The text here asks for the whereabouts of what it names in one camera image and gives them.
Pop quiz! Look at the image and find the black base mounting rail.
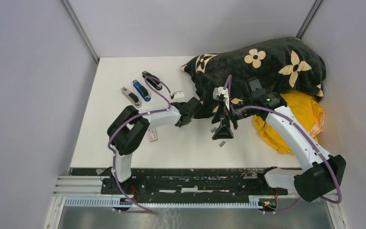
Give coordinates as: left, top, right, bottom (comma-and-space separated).
71, 168, 299, 206

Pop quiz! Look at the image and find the yellow crumpled cloth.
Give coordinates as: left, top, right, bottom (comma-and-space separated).
254, 91, 325, 155

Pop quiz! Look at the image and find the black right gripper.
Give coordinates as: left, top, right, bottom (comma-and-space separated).
212, 99, 253, 140

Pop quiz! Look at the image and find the red white staple box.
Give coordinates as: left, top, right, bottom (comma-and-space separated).
148, 128, 158, 142

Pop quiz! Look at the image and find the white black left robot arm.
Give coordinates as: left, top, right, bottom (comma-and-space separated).
107, 97, 203, 194

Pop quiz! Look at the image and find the black stapler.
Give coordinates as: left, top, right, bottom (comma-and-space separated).
142, 71, 163, 91

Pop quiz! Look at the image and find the blue stapler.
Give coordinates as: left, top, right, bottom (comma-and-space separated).
132, 80, 151, 102

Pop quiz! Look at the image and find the white slotted cable duct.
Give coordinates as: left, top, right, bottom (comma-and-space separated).
63, 195, 278, 210

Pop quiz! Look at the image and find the beige stapler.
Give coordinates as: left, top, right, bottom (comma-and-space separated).
121, 87, 142, 108

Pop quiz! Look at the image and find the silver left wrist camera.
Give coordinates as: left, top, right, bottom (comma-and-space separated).
170, 91, 186, 103

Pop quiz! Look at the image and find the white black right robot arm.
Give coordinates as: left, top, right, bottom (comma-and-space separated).
212, 76, 346, 204

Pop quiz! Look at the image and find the black floral plush pillow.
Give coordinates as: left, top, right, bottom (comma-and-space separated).
181, 37, 326, 119

